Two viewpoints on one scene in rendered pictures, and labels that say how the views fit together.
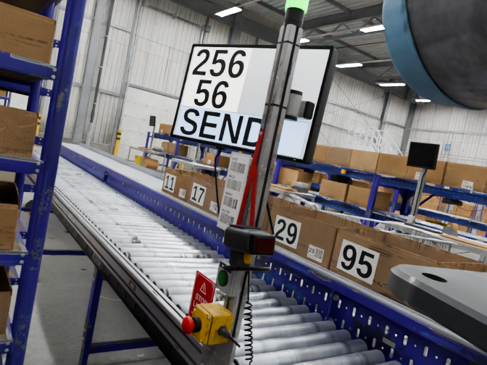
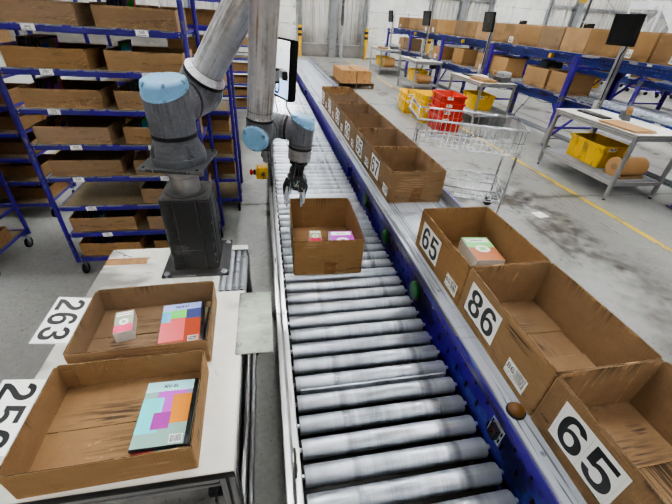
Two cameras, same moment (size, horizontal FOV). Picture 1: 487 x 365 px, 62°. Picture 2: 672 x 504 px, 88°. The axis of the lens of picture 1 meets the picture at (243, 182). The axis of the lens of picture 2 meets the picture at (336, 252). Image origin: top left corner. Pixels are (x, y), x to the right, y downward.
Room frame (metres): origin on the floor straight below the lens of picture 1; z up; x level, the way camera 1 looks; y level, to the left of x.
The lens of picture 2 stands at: (-0.77, -1.24, 1.67)
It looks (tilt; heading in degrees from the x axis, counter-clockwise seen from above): 34 degrees down; 23
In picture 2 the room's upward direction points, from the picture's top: 4 degrees clockwise
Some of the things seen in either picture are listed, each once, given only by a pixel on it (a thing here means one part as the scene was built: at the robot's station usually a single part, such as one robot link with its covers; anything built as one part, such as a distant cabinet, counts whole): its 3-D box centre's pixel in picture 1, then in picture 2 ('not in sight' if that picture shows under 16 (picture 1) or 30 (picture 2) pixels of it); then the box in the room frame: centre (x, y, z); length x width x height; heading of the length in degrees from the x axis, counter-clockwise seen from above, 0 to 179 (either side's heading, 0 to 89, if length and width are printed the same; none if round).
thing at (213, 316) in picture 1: (216, 330); (260, 174); (0.90, -0.01, 0.84); 0.15 x 0.09 x 0.07; 35
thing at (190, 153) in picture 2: not in sight; (176, 145); (0.13, -0.22, 1.25); 0.19 x 0.19 x 0.10
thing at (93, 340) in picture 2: not in sight; (151, 324); (-0.26, -0.40, 0.80); 0.38 x 0.28 x 0.10; 127
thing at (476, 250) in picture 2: not in sight; (479, 255); (0.52, -1.31, 0.92); 0.16 x 0.11 x 0.07; 31
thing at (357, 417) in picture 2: not in sight; (383, 414); (-0.16, -1.17, 0.72); 0.52 x 0.05 x 0.05; 125
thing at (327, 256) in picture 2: not in sight; (323, 233); (0.48, -0.65, 0.83); 0.39 x 0.29 x 0.17; 34
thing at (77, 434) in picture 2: not in sight; (122, 414); (-0.52, -0.58, 0.80); 0.38 x 0.28 x 0.10; 127
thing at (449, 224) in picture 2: not in sight; (474, 251); (0.46, -1.29, 0.96); 0.39 x 0.29 x 0.17; 35
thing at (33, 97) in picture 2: not in sight; (73, 93); (0.61, 1.09, 1.19); 0.40 x 0.30 x 0.10; 125
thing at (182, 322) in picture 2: not in sight; (182, 323); (-0.21, -0.47, 0.79); 0.19 x 0.14 x 0.02; 41
